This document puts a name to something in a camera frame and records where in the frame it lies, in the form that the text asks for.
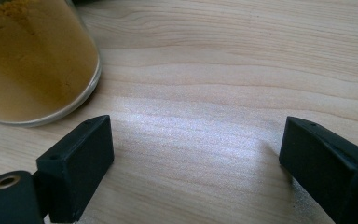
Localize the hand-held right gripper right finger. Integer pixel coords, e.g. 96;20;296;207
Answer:
278;116;358;224

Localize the white lid orange powder jar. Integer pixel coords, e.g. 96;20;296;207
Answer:
0;0;103;128

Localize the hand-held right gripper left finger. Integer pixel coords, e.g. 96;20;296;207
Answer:
32;114;116;224

